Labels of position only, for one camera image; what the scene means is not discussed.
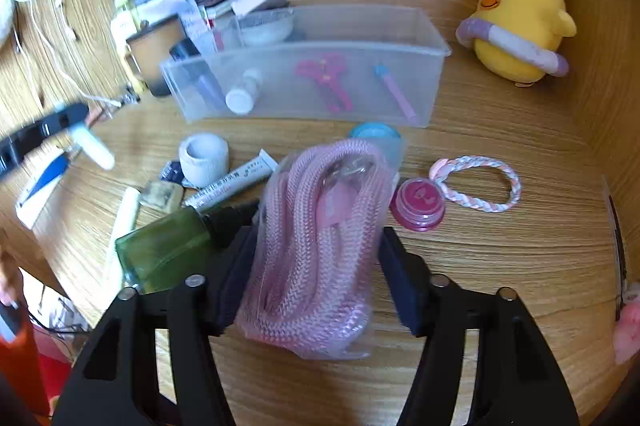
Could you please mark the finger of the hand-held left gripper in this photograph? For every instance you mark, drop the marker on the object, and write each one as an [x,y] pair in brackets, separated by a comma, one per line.
[45,130]

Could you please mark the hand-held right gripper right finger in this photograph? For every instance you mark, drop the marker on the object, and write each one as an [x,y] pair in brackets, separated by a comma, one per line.
[405,291]

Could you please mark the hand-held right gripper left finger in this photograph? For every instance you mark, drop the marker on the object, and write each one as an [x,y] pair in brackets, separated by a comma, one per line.
[232,276]

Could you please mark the short white tube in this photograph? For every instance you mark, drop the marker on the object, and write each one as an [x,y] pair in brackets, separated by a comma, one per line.
[95,150]

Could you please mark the dark jar with label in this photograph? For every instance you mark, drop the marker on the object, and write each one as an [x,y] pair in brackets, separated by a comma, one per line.
[165,246]

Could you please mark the round pink jar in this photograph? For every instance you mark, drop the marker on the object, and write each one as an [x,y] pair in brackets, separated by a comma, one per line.
[417,203]

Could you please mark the white ointment tube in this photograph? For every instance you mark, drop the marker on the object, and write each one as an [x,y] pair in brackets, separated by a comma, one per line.
[235,181]

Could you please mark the white tape roll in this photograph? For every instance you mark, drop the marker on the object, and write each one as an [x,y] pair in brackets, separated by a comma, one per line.
[200,171]

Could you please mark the slim white tube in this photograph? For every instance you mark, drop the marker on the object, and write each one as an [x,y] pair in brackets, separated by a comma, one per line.
[127,211]

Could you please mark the round teal jar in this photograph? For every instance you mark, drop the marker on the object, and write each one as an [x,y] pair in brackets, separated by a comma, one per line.
[372,131]

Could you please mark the clear plastic storage box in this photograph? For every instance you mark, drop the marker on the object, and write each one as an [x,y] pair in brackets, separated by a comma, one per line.
[300,105]

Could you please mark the person's left hand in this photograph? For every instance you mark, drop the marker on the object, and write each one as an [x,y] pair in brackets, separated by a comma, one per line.
[7,278]

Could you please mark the blue white thermometer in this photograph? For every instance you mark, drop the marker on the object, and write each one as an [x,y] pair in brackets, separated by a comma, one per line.
[47,173]

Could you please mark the eyeglasses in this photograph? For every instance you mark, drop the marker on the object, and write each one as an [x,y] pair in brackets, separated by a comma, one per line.
[125,98]

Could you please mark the small beige square packet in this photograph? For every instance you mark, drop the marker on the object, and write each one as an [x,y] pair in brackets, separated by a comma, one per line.
[161,195]

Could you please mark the small dark packet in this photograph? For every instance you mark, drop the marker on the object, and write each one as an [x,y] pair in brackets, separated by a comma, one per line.
[171,171]

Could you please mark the brown lidded mug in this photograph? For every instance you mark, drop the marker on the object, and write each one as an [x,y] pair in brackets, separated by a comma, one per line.
[152,55]

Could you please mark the clear spray bottle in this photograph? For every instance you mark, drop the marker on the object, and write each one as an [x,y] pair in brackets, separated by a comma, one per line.
[120,18]

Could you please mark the purple tube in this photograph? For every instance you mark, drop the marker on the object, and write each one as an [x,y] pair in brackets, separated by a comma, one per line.
[207,88]

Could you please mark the stack of papers and booklets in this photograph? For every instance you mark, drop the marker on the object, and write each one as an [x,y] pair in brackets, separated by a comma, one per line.
[160,0]

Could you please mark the small white bottle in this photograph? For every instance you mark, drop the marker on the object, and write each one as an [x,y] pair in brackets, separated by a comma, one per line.
[240,98]

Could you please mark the pink pen with blue cap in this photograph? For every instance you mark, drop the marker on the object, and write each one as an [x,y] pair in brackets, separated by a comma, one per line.
[395,93]

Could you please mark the pink scissors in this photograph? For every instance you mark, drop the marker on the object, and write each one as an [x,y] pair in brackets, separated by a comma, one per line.
[327,80]

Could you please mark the pink plush item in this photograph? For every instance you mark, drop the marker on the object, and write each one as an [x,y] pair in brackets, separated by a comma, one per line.
[627,331]

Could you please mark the white bowl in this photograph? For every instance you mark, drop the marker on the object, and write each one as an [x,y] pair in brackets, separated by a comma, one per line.
[262,30]

